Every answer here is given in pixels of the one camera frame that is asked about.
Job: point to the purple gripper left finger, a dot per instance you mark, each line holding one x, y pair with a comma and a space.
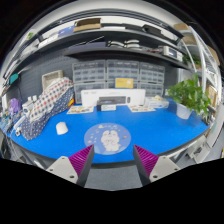
74, 168

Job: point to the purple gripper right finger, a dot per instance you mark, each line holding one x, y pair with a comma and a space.
152, 167

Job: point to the white computer mouse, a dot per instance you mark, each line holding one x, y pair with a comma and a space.
61, 128

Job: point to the round cartoon mouse pad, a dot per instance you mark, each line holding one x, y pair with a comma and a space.
108, 138

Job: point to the left illustrated card sheet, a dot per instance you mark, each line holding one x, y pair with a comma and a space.
80, 109

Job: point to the illustrated card sheet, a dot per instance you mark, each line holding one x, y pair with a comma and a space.
80, 109
140, 108

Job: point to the right illustrated card sheet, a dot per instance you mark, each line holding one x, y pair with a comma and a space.
140, 108

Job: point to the white tissue pack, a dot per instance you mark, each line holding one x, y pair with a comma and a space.
156, 102

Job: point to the long white keyboard box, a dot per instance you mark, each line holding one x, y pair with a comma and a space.
133, 96

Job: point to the black keyboard box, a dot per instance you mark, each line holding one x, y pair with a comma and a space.
110, 103

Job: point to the patterned fabric bundle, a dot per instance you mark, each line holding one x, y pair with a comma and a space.
53, 100

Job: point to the green potted plant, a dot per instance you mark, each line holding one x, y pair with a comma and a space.
189, 97

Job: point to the yellow card box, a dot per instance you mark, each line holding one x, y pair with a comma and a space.
123, 83

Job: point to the purple plush toy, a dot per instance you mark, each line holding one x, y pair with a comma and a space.
14, 106

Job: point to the white framed board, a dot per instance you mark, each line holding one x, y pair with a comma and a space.
48, 78

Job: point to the grey drawer organizer cabinet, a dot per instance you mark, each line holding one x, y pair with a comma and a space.
111, 73

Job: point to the white device on shelf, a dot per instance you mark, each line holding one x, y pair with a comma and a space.
172, 53

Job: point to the white metal shelf rack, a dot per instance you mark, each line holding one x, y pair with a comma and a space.
203, 62

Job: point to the cardboard box on shelf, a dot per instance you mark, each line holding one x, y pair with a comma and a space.
87, 24

